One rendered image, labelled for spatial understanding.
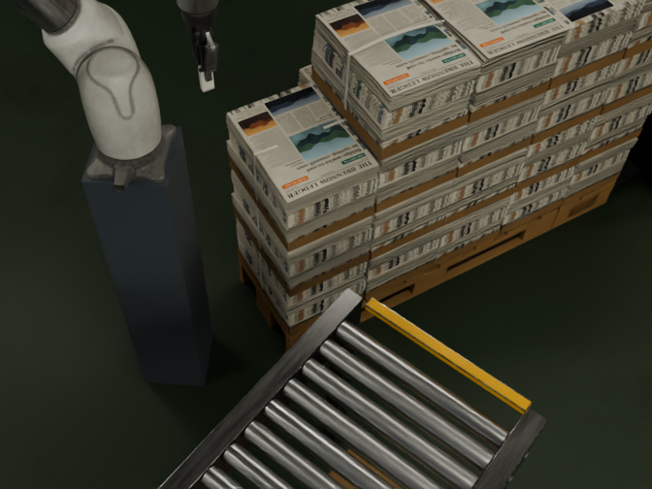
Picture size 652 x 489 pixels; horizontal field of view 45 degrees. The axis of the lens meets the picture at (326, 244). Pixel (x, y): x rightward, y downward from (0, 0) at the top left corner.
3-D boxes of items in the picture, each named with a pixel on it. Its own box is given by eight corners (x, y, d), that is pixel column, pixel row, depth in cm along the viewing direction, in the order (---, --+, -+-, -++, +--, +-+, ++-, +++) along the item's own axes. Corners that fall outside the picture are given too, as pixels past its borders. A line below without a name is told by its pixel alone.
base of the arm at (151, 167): (81, 191, 180) (76, 175, 176) (103, 123, 194) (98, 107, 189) (160, 197, 180) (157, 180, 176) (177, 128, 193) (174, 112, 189)
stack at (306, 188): (237, 277, 288) (221, 110, 222) (491, 166, 327) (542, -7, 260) (288, 360, 269) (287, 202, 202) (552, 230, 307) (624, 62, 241)
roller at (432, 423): (319, 337, 181) (310, 355, 182) (496, 461, 165) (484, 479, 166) (329, 334, 186) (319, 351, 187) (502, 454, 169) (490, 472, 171)
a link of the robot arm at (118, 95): (101, 169, 177) (81, 95, 160) (84, 115, 187) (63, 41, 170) (172, 150, 181) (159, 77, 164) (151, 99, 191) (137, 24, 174)
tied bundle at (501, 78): (394, 48, 241) (402, -17, 223) (471, 20, 251) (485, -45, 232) (468, 125, 222) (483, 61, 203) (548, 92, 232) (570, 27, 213)
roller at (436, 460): (303, 355, 178) (292, 374, 179) (481, 482, 162) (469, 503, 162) (311, 353, 183) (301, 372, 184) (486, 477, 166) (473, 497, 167)
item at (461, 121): (349, 124, 220) (350, 113, 216) (434, 90, 229) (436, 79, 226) (380, 161, 212) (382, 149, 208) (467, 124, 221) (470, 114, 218)
